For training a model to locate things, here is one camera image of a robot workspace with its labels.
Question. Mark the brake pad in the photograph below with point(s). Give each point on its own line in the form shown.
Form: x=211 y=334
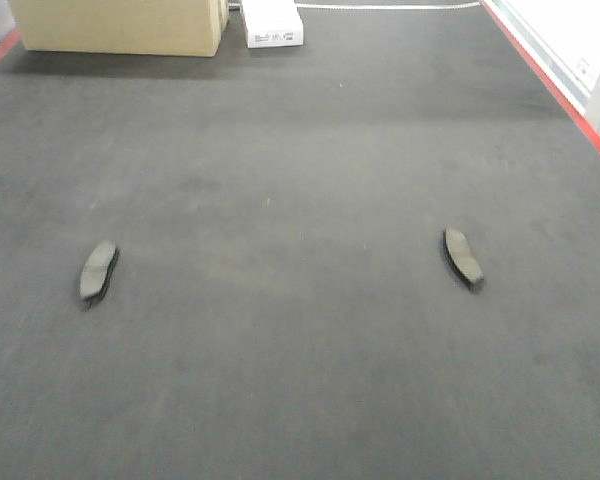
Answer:
x=96 y=273
x=461 y=259

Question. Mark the white long box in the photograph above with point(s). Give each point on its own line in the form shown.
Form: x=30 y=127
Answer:
x=271 y=24

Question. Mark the large cardboard box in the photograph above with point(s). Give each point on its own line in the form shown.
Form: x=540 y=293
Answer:
x=163 y=28

